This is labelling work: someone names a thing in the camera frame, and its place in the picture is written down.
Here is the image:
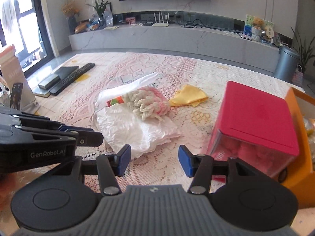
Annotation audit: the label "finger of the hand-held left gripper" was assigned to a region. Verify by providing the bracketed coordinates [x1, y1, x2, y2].
[0, 125, 104, 147]
[0, 107, 94, 134]

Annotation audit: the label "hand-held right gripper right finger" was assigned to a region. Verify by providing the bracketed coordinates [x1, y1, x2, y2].
[178, 145, 257, 195]

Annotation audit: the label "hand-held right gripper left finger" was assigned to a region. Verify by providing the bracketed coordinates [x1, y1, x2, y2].
[49, 145, 132, 196]

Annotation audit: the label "white bag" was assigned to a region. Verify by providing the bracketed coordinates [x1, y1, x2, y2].
[93, 104, 183, 159]

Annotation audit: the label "cream pink knitted item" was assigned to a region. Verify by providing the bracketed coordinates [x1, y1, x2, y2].
[123, 86, 170, 123]

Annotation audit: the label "clear plastic bag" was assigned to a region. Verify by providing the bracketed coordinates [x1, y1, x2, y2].
[97, 72, 171, 123]

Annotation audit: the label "yellow cloth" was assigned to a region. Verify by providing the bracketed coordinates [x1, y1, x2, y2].
[169, 85, 209, 108]

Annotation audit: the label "orange cardboard box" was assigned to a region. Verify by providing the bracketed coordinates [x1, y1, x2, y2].
[281, 87, 315, 208]

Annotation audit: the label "yellow silver snack packet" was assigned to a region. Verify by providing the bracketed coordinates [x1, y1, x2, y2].
[301, 114, 315, 138]

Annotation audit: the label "black remote control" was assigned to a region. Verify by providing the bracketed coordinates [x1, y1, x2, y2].
[50, 63, 95, 96]

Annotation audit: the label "small grey box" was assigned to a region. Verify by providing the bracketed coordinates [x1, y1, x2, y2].
[38, 75, 61, 89]

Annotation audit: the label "black book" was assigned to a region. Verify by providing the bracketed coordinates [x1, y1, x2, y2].
[34, 66, 80, 98]

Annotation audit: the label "smartphone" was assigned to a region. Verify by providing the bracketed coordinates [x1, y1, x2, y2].
[10, 83, 24, 110]

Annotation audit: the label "beige cardboard package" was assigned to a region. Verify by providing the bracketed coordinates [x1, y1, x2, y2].
[0, 44, 35, 110]

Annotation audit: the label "red storage box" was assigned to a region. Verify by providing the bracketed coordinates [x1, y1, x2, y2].
[205, 81, 300, 180]

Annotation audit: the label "snack bags on console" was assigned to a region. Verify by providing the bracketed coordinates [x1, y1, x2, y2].
[86, 20, 107, 32]

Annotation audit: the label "yellow dried flowers in vase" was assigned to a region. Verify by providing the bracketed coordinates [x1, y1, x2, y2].
[61, 0, 81, 34]

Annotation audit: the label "green plant in glass vase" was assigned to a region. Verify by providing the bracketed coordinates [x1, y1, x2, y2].
[86, 0, 114, 29]

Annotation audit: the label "white marble tv console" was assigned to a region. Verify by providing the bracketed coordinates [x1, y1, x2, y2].
[68, 25, 281, 73]

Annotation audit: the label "black framed glass door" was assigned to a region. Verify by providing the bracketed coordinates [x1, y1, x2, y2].
[0, 0, 55, 79]

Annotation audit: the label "white wifi router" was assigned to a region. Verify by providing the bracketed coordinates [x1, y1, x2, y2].
[152, 12, 170, 27]

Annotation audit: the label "blue-grey metal trash can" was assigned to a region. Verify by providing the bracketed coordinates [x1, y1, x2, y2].
[274, 45, 301, 83]

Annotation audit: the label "pink woven basket bag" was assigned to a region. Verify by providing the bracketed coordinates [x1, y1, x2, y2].
[292, 65, 306, 87]

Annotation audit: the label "colourful picture card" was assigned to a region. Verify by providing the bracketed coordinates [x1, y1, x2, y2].
[244, 14, 274, 42]

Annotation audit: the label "round fan-shaped ornament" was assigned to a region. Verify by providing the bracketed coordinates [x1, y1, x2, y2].
[264, 27, 275, 42]

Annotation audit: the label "long-leaf potted floor plant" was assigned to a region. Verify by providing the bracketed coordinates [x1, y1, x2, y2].
[290, 26, 315, 75]

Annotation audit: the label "black cables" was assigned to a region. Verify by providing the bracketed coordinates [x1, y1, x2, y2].
[182, 19, 222, 30]

